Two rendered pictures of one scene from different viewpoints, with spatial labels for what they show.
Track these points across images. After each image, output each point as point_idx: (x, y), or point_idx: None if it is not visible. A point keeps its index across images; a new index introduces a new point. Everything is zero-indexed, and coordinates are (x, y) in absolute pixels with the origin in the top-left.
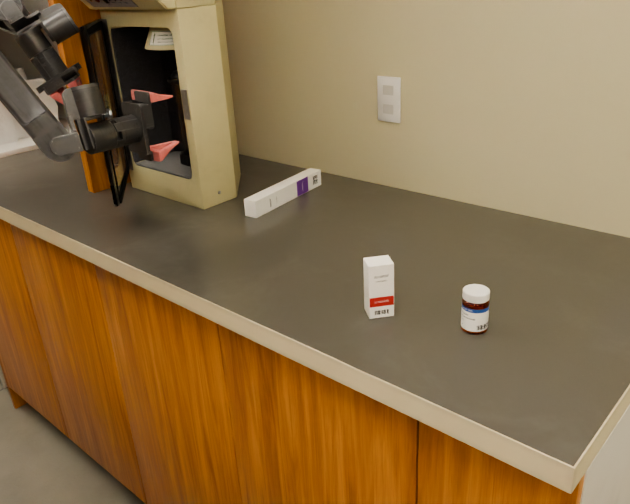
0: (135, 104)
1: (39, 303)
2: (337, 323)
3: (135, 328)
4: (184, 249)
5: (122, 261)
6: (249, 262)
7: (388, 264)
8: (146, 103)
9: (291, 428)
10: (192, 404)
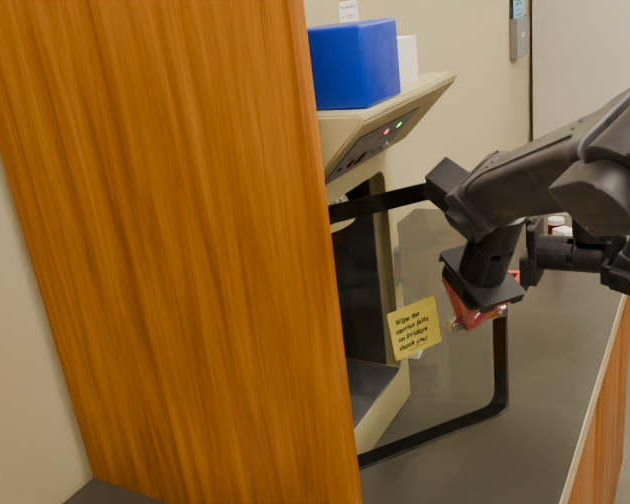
0: (542, 218)
1: None
2: (591, 273)
3: (568, 500)
4: (531, 366)
5: (591, 394)
6: (530, 324)
7: (566, 226)
8: (530, 217)
9: (607, 374)
10: (584, 491)
